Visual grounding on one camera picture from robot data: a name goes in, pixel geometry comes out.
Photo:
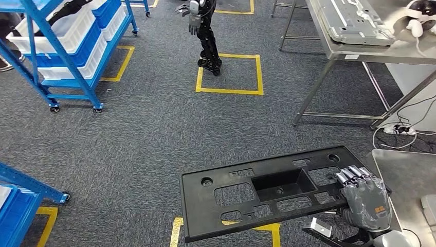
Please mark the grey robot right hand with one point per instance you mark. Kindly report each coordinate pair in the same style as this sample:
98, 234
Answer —
369, 204

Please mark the black plastic plate bracket part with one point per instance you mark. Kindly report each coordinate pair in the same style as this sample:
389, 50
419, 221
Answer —
204, 211

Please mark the steel workbench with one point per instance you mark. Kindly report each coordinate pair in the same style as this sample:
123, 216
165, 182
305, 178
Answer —
408, 177

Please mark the black moulded car part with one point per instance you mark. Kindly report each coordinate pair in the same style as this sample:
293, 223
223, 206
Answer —
68, 8

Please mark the pale grey box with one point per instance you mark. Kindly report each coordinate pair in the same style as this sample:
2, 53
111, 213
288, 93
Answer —
430, 209

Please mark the white power strip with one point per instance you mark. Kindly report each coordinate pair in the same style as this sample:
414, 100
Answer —
390, 129

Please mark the white cabinet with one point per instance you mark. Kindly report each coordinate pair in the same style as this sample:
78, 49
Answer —
415, 88

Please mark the steel table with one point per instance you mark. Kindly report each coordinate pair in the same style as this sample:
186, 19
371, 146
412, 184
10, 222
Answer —
374, 53

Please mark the yellow floor tape square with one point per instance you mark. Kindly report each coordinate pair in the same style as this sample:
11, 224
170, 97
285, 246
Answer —
259, 75

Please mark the white and black device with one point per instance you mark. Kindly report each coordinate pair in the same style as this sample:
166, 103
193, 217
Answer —
414, 25

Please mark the grey metal panel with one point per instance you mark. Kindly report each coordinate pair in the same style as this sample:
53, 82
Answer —
354, 20

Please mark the black humanoid robot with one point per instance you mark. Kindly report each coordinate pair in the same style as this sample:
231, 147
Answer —
207, 41

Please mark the blue wheeled metal rack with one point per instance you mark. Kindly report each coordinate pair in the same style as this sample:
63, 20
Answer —
146, 6
20, 179
72, 68

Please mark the white plastic bin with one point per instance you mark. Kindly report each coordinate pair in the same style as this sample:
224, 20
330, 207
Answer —
4, 196
88, 64
117, 24
68, 34

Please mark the blue plastic bin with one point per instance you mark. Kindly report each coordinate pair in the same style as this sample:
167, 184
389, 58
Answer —
17, 221
109, 10
78, 51

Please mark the person's foot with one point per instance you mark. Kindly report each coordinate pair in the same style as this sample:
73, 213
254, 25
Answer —
8, 63

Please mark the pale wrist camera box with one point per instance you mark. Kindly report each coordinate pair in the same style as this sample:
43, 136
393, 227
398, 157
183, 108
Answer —
320, 227

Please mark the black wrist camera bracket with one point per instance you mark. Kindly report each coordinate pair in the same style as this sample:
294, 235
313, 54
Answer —
327, 240

